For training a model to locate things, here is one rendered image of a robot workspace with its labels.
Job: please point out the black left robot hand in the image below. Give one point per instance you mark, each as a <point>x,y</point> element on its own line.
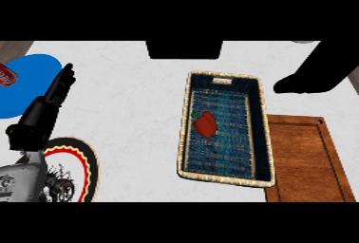
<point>41,115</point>

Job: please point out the black appliance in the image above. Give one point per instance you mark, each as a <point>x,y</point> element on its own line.
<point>185,49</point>

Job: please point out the wicker basket with blue lining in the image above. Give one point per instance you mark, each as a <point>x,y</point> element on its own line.
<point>230,142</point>

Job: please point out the red bell pepper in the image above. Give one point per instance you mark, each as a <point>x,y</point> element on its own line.
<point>206,125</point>

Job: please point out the brown wooden cutting board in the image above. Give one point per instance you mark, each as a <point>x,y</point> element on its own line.
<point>304,158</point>

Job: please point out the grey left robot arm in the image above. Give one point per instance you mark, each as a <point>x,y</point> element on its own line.
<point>21,182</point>

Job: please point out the red can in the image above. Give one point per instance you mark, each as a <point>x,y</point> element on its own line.
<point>5,75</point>

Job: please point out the blue round placemat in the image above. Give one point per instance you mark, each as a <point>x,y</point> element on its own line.
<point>30,79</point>

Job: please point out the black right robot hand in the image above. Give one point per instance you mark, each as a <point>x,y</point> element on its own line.
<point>327,68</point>

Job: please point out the red and black rimmed plate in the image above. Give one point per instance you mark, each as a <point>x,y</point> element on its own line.
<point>89,164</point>

